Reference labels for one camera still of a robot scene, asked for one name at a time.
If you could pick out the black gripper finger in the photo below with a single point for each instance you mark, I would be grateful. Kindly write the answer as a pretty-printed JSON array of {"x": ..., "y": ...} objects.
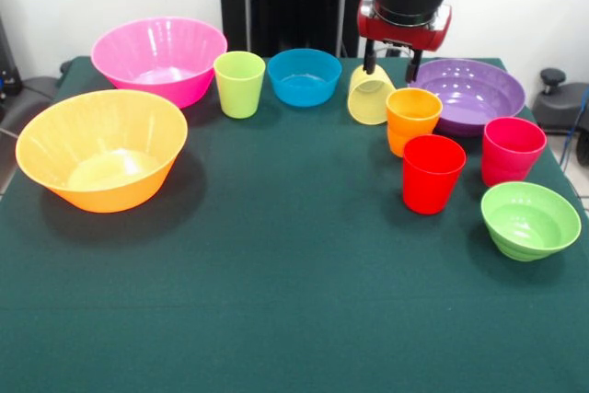
[
  {"x": 412, "y": 66},
  {"x": 369, "y": 57}
]

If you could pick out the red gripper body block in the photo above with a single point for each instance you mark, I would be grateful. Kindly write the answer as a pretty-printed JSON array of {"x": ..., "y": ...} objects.
[{"x": 405, "y": 34}]

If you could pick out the yellow cup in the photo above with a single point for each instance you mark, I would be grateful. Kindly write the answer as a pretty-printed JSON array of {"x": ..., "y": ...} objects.
[{"x": 368, "y": 107}]

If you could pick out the orange cup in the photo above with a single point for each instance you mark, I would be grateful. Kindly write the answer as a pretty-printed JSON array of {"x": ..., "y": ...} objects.
[{"x": 396, "y": 135}]

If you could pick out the purple bowl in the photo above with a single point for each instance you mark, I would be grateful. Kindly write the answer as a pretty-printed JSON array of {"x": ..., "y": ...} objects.
[{"x": 488, "y": 112}]

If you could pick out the red cup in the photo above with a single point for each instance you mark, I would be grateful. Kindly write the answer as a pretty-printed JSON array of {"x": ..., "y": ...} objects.
[{"x": 428, "y": 190}]

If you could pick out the blue bowl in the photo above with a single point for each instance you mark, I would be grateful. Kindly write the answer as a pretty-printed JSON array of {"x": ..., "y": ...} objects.
[{"x": 303, "y": 94}]

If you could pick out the lime green cup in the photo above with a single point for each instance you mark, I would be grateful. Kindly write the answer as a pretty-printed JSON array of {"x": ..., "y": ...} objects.
[{"x": 239, "y": 98}]

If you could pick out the magenta cup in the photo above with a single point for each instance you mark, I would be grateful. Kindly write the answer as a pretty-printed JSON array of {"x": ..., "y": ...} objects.
[{"x": 506, "y": 167}]

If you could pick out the dark chair base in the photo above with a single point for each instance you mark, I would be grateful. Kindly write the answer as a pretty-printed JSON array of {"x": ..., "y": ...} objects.
[
  {"x": 559, "y": 107},
  {"x": 32, "y": 98}
]

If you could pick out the large pink bowl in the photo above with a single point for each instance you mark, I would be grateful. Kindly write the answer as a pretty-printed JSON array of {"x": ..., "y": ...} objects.
[{"x": 156, "y": 57}]

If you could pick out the small green bowl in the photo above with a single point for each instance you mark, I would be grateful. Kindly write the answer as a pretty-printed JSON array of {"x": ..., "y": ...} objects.
[{"x": 529, "y": 246}]

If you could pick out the dark green tablecloth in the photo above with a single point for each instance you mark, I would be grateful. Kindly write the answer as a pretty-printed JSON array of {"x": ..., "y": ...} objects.
[{"x": 276, "y": 273}]

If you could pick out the large orange bowl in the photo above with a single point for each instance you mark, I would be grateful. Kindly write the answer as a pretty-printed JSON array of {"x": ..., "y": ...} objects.
[{"x": 101, "y": 190}]

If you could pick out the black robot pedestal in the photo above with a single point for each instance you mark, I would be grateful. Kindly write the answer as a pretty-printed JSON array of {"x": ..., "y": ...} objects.
[{"x": 294, "y": 11}]

